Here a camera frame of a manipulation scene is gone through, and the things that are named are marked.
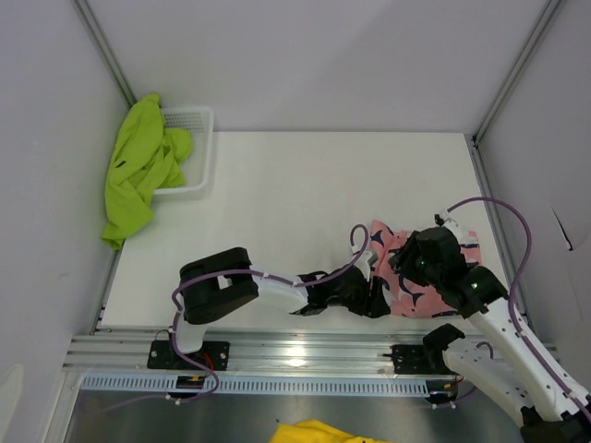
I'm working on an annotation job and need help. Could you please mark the pink shark print shorts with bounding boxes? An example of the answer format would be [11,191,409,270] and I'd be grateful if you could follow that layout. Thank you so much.
[370,220,458,318]

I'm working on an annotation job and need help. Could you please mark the lime green shorts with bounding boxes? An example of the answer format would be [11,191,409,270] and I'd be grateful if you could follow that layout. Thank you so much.
[102,93,194,250]

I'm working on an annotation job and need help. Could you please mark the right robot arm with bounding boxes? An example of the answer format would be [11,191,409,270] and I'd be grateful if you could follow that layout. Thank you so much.
[389,227,590,442]

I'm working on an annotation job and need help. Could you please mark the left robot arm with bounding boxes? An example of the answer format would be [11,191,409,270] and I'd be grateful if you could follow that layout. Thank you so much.
[167,247,392,369]

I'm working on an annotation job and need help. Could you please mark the yellow cloth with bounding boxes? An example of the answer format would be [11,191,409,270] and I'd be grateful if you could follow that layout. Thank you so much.
[270,420,380,443]

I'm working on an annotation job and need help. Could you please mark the white perforated plastic basket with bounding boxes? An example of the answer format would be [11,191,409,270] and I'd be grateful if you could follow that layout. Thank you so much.
[153,105,214,203]

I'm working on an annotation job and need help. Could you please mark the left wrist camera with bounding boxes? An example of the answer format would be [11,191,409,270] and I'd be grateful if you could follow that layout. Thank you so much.
[351,247,378,272]

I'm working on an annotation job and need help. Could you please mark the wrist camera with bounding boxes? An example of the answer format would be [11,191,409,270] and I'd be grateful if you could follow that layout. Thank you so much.
[351,247,378,272]
[434,210,463,239]

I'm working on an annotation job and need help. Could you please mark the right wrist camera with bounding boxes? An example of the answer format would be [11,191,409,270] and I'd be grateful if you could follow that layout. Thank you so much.
[434,210,463,239]

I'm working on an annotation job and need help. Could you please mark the right aluminium frame post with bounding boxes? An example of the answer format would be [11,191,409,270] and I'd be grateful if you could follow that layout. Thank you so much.
[470,0,569,149]

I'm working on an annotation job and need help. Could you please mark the aluminium frame post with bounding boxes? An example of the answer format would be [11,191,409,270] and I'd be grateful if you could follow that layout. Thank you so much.
[470,0,569,149]
[71,0,137,108]

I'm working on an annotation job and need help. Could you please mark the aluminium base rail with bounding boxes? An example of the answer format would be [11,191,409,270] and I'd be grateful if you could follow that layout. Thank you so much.
[63,331,422,377]

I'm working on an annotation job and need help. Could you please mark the slotted cable duct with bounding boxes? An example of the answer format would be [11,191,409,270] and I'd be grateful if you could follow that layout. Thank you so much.
[80,372,457,398]

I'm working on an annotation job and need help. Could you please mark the left aluminium frame post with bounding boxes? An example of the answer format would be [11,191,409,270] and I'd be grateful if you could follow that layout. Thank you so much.
[71,0,137,108]

